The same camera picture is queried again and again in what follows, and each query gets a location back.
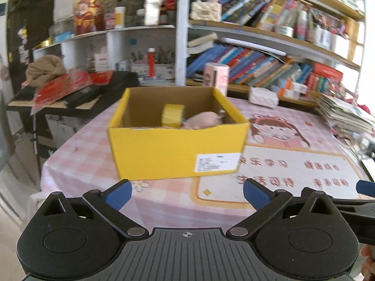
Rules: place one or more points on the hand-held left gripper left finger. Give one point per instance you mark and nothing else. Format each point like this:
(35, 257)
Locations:
(118, 194)

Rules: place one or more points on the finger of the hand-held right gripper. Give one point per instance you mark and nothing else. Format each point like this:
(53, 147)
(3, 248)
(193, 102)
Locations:
(357, 205)
(366, 187)

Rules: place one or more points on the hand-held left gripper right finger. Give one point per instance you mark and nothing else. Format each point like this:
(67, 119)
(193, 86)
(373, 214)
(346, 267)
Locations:
(256, 193)

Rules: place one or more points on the yellow cardboard box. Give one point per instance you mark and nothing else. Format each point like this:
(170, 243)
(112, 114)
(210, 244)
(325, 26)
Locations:
(161, 152)

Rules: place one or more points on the pink plush pig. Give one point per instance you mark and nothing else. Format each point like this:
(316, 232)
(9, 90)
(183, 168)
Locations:
(205, 120)

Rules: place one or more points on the yellow tape roll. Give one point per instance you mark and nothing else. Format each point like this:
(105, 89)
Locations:
(171, 115)

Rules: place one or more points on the person's right hand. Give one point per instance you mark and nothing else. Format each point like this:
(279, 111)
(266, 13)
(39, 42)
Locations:
(369, 260)

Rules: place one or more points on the printed table mat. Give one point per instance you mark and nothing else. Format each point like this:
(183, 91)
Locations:
(293, 164)

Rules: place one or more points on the pink checked tablecloth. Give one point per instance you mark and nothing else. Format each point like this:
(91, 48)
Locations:
(82, 152)

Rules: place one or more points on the stack of papers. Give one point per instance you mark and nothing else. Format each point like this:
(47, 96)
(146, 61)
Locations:
(342, 114)

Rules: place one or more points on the keyboard stand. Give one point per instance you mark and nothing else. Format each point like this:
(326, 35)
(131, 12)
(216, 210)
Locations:
(36, 146)

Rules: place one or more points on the white tissue box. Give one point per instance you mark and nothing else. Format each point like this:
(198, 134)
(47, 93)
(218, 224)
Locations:
(263, 98)

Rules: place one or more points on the orange white box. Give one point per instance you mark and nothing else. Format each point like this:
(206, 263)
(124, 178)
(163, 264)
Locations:
(285, 93)
(294, 85)

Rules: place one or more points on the black electronic keyboard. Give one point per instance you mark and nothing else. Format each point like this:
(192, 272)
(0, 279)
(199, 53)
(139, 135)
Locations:
(123, 83)

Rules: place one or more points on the red boxed book set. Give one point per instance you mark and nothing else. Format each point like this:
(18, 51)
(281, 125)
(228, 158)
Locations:
(325, 77)

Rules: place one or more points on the red plastic packets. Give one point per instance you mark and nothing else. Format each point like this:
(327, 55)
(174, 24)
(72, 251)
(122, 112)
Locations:
(64, 86)

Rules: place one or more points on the pink printed cylinder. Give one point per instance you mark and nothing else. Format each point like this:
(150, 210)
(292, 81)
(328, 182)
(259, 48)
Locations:
(216, 77)

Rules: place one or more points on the row of blue books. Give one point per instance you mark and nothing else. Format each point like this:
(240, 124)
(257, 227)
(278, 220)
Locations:
(249, 64)

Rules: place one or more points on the pen container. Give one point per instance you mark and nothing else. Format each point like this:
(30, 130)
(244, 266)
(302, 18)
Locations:
(164, 70)

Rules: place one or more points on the brown cloth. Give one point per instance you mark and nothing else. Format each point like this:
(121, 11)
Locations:
(44, 70)

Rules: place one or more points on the white side shelf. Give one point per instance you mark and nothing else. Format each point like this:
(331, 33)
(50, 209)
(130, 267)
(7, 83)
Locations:
(76, 46)

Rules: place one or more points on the white bookshelf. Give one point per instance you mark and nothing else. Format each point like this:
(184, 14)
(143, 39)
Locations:
(181, 35)

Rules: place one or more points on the pink bottle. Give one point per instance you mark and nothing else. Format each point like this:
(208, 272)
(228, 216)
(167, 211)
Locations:
(301, 26)

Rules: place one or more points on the white yellow bottle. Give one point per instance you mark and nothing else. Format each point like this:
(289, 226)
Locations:
(119, 17)

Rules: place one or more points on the fortune god figure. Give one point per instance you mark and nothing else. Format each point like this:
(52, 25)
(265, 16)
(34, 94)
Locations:
(88, 17)

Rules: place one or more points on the row of colourful books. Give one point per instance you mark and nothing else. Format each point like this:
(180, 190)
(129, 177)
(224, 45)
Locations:
(257, 8)

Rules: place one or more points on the white paper bag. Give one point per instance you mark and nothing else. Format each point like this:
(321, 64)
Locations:
(152, 10)

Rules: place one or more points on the white quilted handbag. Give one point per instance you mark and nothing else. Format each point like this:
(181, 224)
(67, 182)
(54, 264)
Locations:
(205, 8)

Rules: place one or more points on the dark door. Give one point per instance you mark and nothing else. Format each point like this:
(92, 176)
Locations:
(29, 5)

